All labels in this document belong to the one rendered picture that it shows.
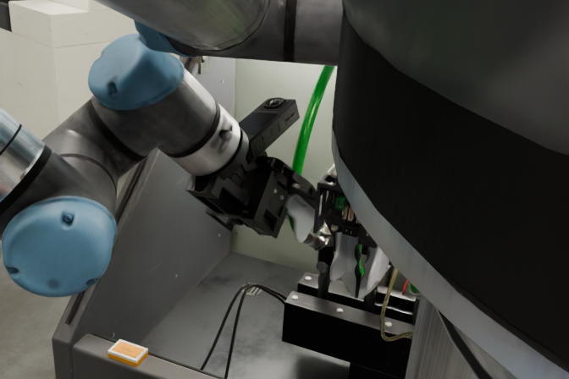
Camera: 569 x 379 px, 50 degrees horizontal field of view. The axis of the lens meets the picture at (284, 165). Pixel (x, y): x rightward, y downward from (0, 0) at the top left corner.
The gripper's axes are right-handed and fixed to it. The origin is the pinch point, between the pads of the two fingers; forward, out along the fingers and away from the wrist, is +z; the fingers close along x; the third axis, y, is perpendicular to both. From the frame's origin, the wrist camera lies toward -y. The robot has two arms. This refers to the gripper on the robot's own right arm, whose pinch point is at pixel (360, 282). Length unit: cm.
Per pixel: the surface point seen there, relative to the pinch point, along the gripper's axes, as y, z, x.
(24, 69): -220, 60, -259
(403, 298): -31.8, 21.6, 0.9
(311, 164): -57, 12, -25
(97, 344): -5.3, 26.2, -39.6
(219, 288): -43, 38, -38
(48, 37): -208, 35, -228
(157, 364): -5.6, 26.2, -29.3
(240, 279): -47, 38, -36
